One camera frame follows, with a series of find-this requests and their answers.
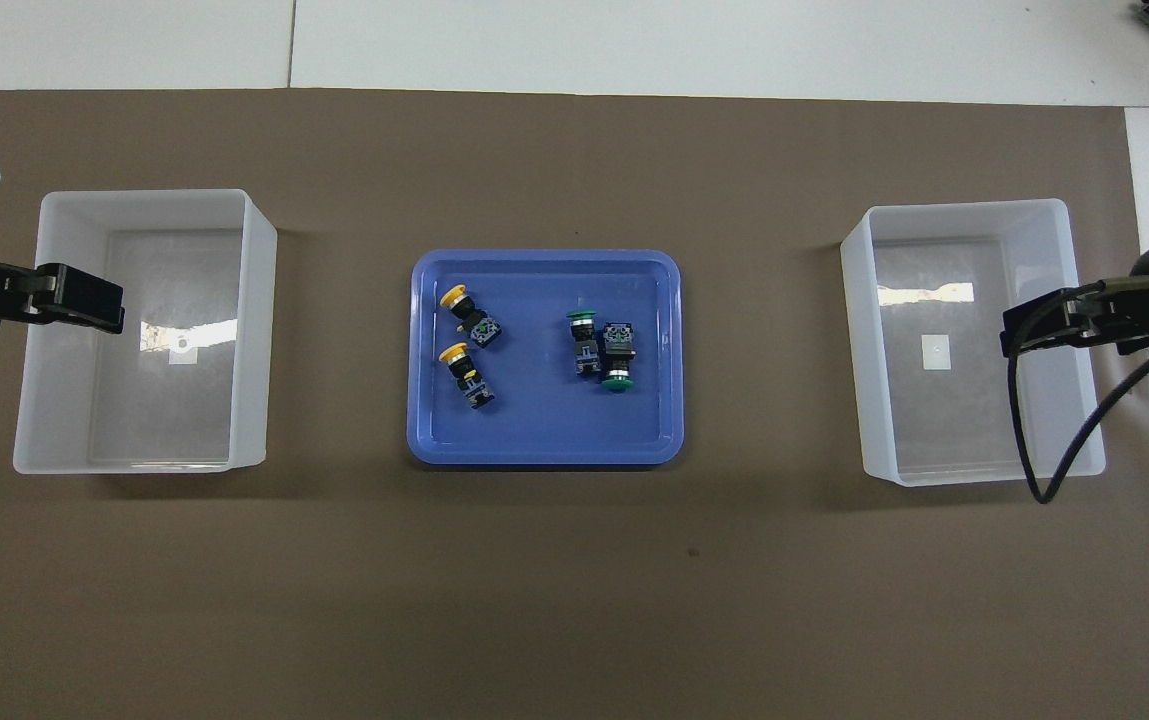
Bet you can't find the translucent white plastic box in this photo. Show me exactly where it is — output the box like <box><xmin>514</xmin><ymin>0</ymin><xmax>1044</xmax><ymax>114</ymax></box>
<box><xmin>840</xmin><ymin>198</ymin><xmax>1107</xmax><ymax>488</ymax></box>
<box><xmin>12</xmin><ymin>188</ymin><xmax>279</xmax><ymax>476</ymax></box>

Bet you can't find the brown table mat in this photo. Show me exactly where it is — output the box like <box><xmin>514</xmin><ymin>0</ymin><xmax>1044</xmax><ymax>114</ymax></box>
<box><xmin>0</xmin><ymin>88</ymin><xmax>1149</xmax><ymax>720</ymax></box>

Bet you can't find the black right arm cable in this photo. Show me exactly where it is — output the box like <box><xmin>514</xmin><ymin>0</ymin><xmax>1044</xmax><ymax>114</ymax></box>
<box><xmin>1007</xmin><ymin>285</ymin><xmax>1149</xmax><ymax>506</ymax></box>

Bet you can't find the green push button switch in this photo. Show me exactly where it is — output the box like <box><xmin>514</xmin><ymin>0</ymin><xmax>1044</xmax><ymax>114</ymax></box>
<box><xmin>565</xmin><ymin>309</ymin><xmax>603</xmax><ymax>379</ymax></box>
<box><xmin>600</xmin><ymin>321</ymin><xmax>638</xmax><ymax>394</ymax></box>

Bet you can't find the yellow push button switch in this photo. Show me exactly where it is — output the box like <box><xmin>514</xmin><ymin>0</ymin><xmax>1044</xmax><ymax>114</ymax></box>
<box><xmin>437</xmin><ymin>284</ymin><xmax>505</xmax><ymax>351</ymax></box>
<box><xmin>439</xmin><ymin>342</ymin><xmax>496</xmax><ymax>411</ymax></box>

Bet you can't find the blue plastic tray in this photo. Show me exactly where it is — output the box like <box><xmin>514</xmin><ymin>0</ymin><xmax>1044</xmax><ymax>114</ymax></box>
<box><xmin>406</xmin><ymin>248</ymin><xmax>685</xmax><ymax>468</ymax></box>

